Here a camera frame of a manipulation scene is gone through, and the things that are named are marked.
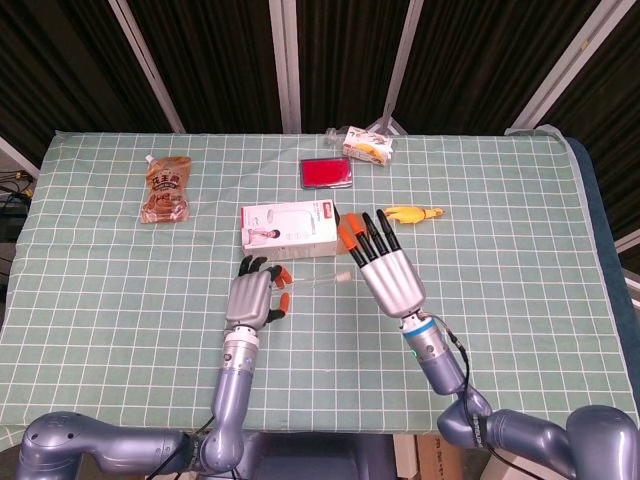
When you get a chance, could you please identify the left five-finger robot hand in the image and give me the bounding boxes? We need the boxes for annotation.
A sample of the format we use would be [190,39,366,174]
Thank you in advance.
[224,254,293,330]

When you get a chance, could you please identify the right five-finger robot hand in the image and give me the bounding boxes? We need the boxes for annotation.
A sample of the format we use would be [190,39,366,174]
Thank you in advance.
[337,209,428,319]

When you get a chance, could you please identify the clear plastic tube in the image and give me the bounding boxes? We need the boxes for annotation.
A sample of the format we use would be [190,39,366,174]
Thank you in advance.
[289,273,344,291]

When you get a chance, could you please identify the yellow rubber chicken toy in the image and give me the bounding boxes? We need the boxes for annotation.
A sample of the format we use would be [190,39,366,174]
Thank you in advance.
[381,204,446,227]

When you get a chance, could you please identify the white printed carton box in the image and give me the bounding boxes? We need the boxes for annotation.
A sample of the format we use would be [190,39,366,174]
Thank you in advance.
[240,199,374,263]

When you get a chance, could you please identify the green checked tablecloth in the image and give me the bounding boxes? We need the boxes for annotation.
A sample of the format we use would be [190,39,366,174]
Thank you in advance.
[0,127,632,447]

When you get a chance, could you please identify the red ink pad case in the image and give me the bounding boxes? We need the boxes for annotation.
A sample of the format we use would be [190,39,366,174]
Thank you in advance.
[299,156,356,191]

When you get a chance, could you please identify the brown sauce spout pouch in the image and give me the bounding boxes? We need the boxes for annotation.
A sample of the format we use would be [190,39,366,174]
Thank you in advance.
[138,153,194,226]

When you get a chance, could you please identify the white snack packet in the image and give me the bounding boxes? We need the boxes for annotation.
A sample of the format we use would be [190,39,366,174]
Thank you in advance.
[324,126,397,168]

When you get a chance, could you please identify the white tripod stand base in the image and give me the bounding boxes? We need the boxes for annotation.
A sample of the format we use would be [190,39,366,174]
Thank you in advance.
[367,102,409,136]

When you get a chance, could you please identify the grey robot torso base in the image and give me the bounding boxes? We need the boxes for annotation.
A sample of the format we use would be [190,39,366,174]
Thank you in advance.
[239,432,397,480]

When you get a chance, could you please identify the brown cardboard box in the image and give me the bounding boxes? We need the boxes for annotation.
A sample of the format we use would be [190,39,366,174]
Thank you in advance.
[416,433,482,480]

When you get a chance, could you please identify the blue table side padding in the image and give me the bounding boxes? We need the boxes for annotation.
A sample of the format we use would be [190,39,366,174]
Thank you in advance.
[564,136,633,416]

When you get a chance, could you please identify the dark pleated curtain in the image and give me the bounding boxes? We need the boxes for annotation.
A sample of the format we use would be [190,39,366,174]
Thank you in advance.
[0,0,640,241]

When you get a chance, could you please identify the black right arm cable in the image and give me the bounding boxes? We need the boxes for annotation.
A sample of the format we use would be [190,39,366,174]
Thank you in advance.
[430,313,526,474]

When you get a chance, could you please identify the white frame post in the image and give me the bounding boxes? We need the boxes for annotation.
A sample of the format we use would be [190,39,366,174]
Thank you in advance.
[107,0,187,134]
[383,0,427,111]
[508,0,640,133]
[0,134,42,177]
[268,0,303,134]

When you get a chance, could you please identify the black cables with connectors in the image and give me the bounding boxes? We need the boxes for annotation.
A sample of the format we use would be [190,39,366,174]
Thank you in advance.
[0,169,39,202]

